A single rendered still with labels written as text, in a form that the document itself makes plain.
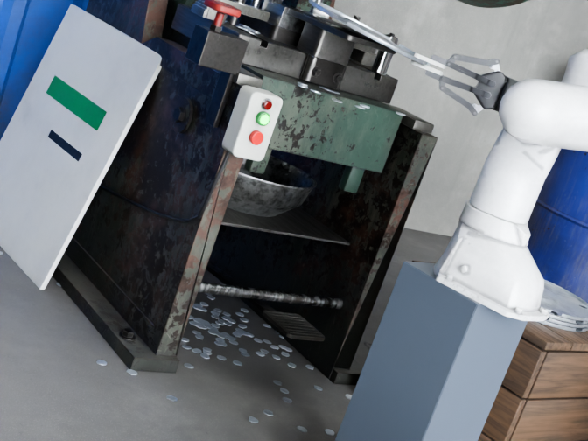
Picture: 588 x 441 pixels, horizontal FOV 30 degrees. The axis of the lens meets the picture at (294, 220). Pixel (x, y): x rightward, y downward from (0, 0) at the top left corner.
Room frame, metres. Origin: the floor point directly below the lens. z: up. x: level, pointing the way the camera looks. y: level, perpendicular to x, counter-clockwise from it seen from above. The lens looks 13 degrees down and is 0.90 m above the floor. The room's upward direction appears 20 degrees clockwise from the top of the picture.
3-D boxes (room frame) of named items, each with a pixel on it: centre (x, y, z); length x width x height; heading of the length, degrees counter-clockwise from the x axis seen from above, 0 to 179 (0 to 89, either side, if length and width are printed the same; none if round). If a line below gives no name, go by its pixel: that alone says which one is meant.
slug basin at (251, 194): (2.55, 0.15, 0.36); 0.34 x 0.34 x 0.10
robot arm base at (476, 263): (1.91, -0.37, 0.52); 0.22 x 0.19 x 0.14; 47
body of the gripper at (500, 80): (2.34, -0.31, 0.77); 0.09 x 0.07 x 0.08; 89
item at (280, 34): (2.56, 0.15, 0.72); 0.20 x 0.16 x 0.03; 127
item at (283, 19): (2.55, 0.15, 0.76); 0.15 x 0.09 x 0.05; 127
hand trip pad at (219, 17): (2.17, 0.27, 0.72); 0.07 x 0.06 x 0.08; 37
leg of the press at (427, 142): (2.83, 0.02, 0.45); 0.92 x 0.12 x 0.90; 37
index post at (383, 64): (2.56, -0.07, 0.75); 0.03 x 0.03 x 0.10; 37
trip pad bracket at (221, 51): (2.18, 0.26, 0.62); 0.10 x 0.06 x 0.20; 127
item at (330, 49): (2.41, 0.04, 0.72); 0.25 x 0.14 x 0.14; 37
